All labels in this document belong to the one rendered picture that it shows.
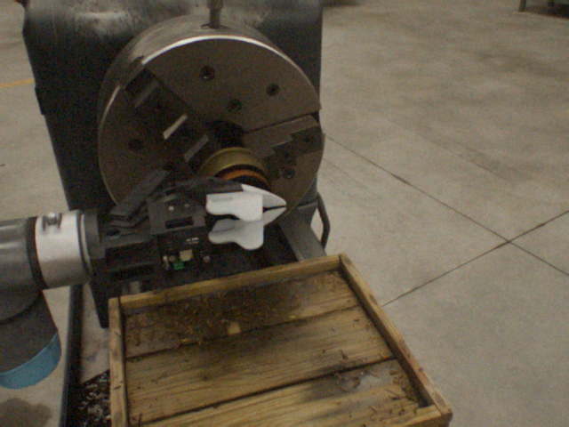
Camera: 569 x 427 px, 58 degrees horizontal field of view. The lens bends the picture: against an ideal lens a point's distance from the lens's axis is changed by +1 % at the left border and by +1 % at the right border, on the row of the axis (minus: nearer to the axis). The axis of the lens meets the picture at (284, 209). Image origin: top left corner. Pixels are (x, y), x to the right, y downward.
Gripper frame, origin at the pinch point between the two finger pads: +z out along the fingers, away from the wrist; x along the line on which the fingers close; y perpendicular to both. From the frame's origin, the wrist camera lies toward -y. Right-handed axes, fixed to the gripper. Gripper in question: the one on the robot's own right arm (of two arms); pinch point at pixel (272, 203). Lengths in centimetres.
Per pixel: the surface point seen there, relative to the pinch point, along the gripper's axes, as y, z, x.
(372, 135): -227, 127, -113
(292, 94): -15.2, 7.1, 6.7
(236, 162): -3.8, -3.3, 3.9
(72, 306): -45, -35, -49
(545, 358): -41, 107, -110
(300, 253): -16.2, 8.9, -22.1
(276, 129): -13.4, 4.1, 2.8
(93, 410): -19, -30, -52
